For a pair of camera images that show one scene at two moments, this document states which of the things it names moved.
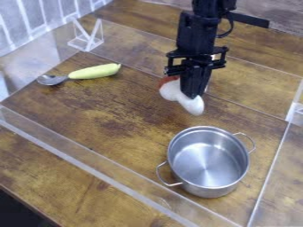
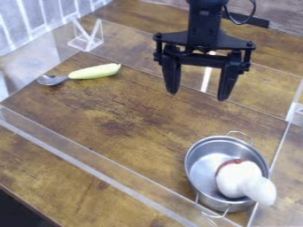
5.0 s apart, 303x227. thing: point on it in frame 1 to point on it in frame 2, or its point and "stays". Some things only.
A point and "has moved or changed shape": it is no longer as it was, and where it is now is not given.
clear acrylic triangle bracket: (86, 41) stays
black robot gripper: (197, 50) to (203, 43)
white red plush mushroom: (171, 91) to (239, 180)
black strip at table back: (251, 19) stays
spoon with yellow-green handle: (50, 80) stays
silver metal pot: (209, 160) has moved or changed shape
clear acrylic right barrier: (279, 207) stays
